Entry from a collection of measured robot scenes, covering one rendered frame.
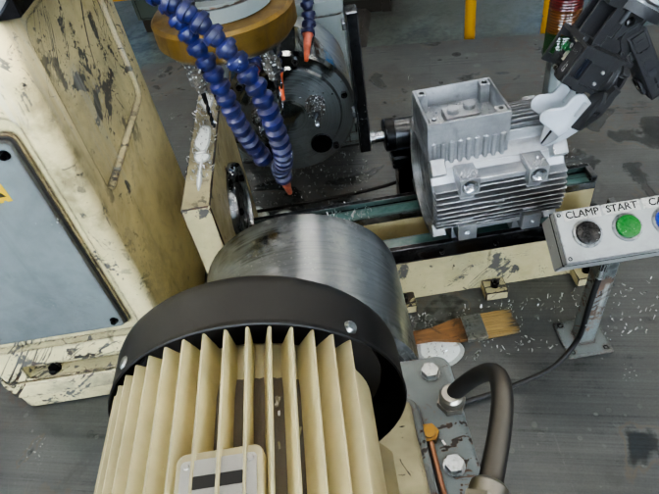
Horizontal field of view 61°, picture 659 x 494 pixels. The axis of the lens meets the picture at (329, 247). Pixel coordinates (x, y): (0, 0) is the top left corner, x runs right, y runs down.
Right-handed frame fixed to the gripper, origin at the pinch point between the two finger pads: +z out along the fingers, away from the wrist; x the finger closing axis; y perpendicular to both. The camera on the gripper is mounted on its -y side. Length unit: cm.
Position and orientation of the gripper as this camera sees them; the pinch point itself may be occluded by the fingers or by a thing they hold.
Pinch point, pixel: (551, 138)
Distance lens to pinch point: 87.8
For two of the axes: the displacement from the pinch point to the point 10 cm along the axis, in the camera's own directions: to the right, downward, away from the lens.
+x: 0.9, 6.9, -7.2
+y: -9.2, -2.2, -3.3
